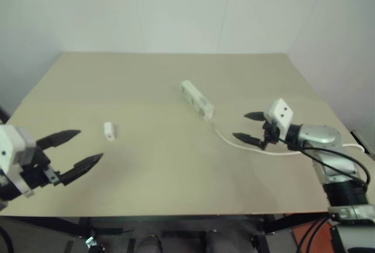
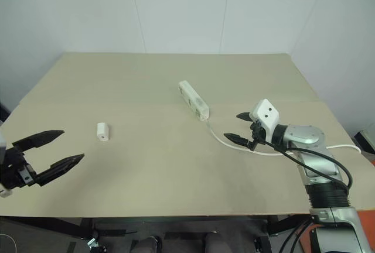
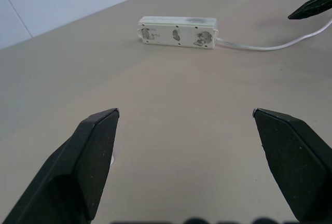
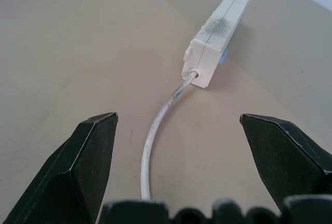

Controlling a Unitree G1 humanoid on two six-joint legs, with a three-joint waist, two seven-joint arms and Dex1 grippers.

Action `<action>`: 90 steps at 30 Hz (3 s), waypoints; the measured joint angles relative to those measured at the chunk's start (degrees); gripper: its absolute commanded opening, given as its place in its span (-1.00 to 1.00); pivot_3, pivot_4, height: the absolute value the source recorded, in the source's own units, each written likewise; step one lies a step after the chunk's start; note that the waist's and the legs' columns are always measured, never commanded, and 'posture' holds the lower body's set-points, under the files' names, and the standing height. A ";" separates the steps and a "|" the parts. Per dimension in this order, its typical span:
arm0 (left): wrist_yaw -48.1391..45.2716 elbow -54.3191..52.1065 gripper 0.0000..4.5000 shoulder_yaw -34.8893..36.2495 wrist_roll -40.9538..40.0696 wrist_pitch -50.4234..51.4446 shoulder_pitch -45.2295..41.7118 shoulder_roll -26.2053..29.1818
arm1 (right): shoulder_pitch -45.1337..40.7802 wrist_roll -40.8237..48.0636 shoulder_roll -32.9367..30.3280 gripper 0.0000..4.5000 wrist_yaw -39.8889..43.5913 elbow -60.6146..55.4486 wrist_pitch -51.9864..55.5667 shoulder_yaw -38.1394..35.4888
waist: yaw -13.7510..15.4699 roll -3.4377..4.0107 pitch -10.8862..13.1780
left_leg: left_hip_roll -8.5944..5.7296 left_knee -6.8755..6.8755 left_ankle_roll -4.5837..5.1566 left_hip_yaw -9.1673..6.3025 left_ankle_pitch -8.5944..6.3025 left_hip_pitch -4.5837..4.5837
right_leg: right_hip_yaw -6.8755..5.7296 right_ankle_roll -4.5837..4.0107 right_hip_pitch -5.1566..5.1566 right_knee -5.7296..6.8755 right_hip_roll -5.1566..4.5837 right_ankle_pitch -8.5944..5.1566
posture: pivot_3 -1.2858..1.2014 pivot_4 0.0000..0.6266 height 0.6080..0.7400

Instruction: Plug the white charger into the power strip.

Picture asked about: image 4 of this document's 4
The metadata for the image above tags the white power strip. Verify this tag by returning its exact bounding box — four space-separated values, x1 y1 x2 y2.
181 0 253 89

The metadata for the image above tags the white power cable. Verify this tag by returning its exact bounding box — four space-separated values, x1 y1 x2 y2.
140 71 198 200

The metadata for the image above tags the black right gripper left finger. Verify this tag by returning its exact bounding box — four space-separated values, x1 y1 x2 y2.
0 112 119 224

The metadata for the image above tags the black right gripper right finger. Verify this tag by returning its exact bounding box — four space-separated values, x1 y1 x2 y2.
239 113 332 214

